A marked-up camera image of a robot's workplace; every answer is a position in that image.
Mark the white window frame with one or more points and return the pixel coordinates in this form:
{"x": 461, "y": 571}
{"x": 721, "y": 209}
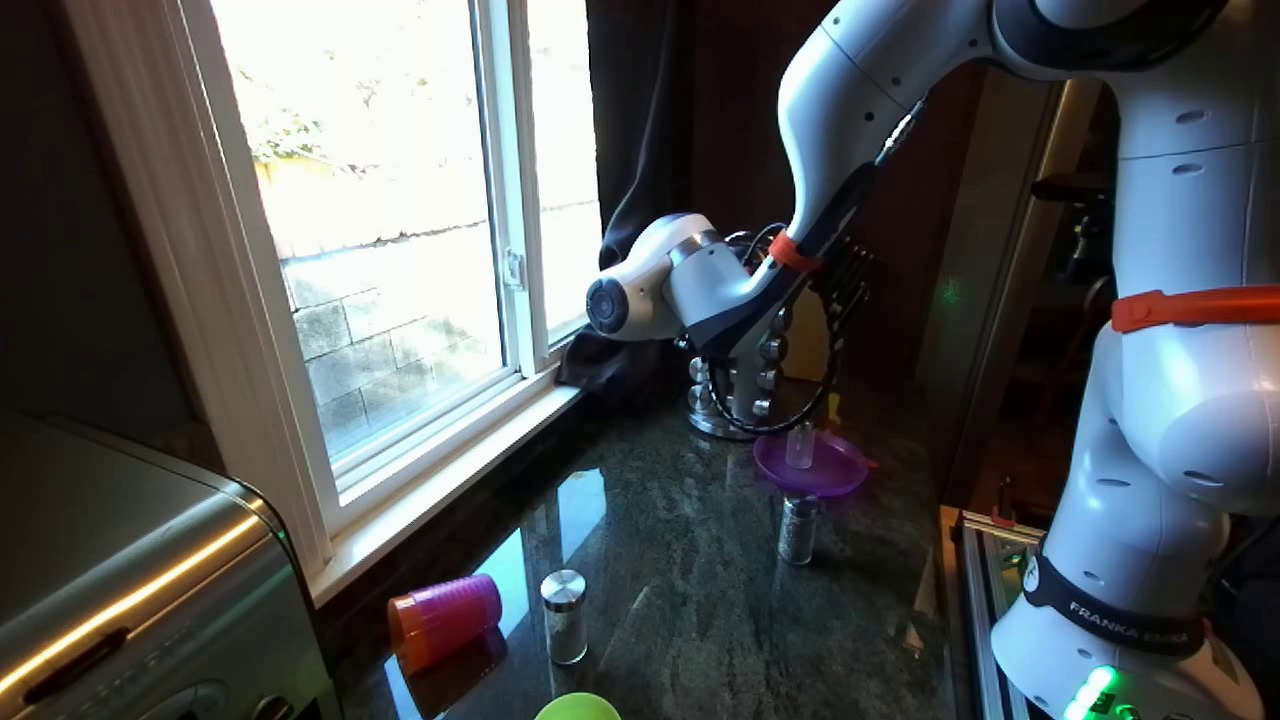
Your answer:
{"x": 165, "y": 102}

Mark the pink plastic cup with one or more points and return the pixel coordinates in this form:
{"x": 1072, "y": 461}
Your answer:
{"x": 437, "y": 623}

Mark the wooden knife block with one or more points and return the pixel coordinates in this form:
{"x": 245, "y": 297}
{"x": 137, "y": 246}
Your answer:
{"x": 822, "y": 314}

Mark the dark curtain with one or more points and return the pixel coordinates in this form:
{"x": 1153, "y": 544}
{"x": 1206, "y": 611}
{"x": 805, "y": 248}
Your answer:
{"x": 686, "y": 110}

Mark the silver rotating spice rack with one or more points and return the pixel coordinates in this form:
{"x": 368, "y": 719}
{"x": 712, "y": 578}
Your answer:
{"x": 738, "y": 397}

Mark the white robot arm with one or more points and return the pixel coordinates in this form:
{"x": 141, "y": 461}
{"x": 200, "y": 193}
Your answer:
{"x": 1181, "y": 404}

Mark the silver toaster oven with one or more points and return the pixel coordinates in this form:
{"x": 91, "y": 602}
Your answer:
{"x": 137, "y": 586}

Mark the spice bottle near cups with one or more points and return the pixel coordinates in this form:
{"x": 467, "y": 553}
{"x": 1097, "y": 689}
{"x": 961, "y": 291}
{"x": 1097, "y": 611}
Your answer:
{"x": 562, "y": 598}

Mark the green plastic cup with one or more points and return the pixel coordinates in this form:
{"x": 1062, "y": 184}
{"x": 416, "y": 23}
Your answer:
{"x": 577, "y": 705}

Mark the purple plastic plate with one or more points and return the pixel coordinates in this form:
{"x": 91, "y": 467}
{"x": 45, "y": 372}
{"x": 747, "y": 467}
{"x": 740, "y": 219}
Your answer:
{"x": 833, "y": 469}

